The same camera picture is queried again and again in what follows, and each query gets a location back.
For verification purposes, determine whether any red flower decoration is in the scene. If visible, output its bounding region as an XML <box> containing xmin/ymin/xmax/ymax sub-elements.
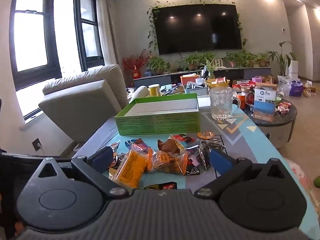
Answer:
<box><xmin>122</xmin><ymin>49</ymin><xmax>152</xmax><ymax>87</ymax></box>

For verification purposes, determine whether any grey storage bin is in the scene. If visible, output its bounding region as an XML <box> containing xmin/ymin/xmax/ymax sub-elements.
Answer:
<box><xmin>184</xmin><ymin>81</ymin><xmax>209</xmax><ymax>96</ymax></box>

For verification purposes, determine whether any pile of mixed snack packets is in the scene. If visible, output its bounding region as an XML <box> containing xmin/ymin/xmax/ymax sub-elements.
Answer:
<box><xmin>107</xmin><ymin>132</ymin><xmax>227</xmax><ymax>191</ymax></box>

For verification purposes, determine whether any green hanging vine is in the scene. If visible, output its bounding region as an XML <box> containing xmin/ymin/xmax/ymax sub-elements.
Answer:
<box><xmin>146</xmin><ymin>0</ymin><xmax>248</xmax><ymax>54</ymax></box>

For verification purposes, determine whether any yellow can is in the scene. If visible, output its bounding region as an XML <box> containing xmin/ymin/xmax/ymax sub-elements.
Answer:
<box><xmin>148</xmin><ymin>84</ymin><xmax>161</xmax><ymax>97</ymax></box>

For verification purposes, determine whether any wall power outlet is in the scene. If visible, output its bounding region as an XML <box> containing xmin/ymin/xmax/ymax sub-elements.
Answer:
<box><xmin>32</xmin><ymin>137</ymin><xmax>43</xmax><ymax>152</ymax></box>

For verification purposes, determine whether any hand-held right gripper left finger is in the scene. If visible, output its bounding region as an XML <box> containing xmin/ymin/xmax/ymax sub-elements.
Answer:
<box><xmin>35</xmin><ymin>146</ymin><xmax>130</xmax><ymax>198</ymax></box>

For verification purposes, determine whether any sheer white curtain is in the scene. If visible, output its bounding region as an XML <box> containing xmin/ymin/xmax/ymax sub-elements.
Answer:
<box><xmin>96</xmin><ymin>0</ymin><xmax>123</xmax><ymax>67</ymax></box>

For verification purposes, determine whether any red white candy packet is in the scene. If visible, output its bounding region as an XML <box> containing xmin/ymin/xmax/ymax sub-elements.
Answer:
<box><xmin>276</xmin><ymin>102</ymin><xmax>292</xmax><ymax>114</ymax></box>

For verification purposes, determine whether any purple gift bag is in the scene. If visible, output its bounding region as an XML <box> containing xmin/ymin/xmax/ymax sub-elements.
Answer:
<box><xmin>289</xmin><ymin>80</ymin><xmax>304</xmax><ymax>97</ymax></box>

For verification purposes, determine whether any blue white carton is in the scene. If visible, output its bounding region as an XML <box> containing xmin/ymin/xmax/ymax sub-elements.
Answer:
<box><xmin>252</xmin><ymin>86</ymin><xmax>278</xmax><ymax>123</ymax></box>

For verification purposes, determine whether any white air purifier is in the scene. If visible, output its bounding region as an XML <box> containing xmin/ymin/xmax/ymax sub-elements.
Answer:
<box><xmin>288</xmin><ymin>60</ymin><xmax>300</xmax><ymax>80</ymax></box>

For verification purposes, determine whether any yellow woven basket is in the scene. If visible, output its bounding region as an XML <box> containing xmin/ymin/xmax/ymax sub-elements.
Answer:
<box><xmin>206</xmin><ymin>77</ymin><xmax>230</xmax><ymax>89</ymax></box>

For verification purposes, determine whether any tall leafy floor plant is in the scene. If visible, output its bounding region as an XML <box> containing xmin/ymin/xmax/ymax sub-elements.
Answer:
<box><xmin>268</xmin><ymin>41</ymin><xmax>297</xmax><ymax>77</ymax></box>

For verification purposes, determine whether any narrow black framed window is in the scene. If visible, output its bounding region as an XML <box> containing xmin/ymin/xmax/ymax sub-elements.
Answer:
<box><xmin>74</xmin><ymin>0</ymin><xmax>105</xmax><ymax>72</ymax></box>

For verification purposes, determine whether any beige sofa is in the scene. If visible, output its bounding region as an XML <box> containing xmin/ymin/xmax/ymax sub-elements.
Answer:
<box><xmin>39</xmin><ymin>64</ymin><xmax>130</xmax><ymax>144</ymax></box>

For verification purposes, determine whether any grey television cabinet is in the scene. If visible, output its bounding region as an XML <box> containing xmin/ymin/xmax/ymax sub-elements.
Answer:
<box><xmin>132</xmin><ymin>66</ymin><xmax>272</xmax><ymax>88</ymax></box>

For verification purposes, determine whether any plain orange snack packet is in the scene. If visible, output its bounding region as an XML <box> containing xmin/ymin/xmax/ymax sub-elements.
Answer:
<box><xmin>111</xmin><ymin>149</ymin><xmax>148</xmax><ymax>189</ymax></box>

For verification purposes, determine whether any black wall television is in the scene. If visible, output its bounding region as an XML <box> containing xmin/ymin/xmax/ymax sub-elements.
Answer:
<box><xmin>152</xmin><ymin>4</ymin><xmax>243</xmax><ymax>55</ymax></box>

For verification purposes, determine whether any clear glass mug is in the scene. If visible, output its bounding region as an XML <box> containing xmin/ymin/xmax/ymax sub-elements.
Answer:
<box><xmin>209</xmin><ymin>87</ymin><xmax>241</xmax><ymax>120</ymax></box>

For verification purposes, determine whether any floral floor rug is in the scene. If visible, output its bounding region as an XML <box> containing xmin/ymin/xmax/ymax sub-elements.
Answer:
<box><xmin>284</xmin><ymin>155</ymin><xmax>320</xmax><ymax>220</ymax></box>

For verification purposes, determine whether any green cardboard box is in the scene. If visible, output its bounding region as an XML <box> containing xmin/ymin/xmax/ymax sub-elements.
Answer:
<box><xmin>114</xmin><ymin>93</ymin><xmax>201</xmax><ymax>136</ymax></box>

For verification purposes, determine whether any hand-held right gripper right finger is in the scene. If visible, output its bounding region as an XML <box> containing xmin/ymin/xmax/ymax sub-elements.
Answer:
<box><xmin>194</xmin><ymin>149</ymin><xmax>291</xmax><ymax>198</ymax></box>

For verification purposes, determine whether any orange tissue box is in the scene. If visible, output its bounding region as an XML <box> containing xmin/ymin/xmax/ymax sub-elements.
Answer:
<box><xmin>180</xmin><ymin>73</ymin><xmax>200</xmax><ymax>86</ymax></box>

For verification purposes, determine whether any spider plant in vase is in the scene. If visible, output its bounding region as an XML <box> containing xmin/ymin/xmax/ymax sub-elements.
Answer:
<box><xmin>200</xmin><ymin>57</ymin><xmax>223</xmax><ymax>80</ymax></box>

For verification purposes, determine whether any large black framed window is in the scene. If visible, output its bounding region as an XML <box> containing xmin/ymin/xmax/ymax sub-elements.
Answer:
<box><xmin>9</xmin><ymin>0</ymin><xmax>77</xmax><ymax>90</ymax></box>

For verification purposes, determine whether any teal patterned tablecloth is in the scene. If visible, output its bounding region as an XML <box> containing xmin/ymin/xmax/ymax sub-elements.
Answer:
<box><xmin>72</xmin><ymin>105</ymin><xmax>313</xmax><ymax>240</ymax></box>

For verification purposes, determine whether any row of potted plants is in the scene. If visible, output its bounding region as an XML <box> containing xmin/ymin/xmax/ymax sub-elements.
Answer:
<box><xmin>147</xmin><ymin>50</ymin><xmax>270</xmax><ymax>75</ymax></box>

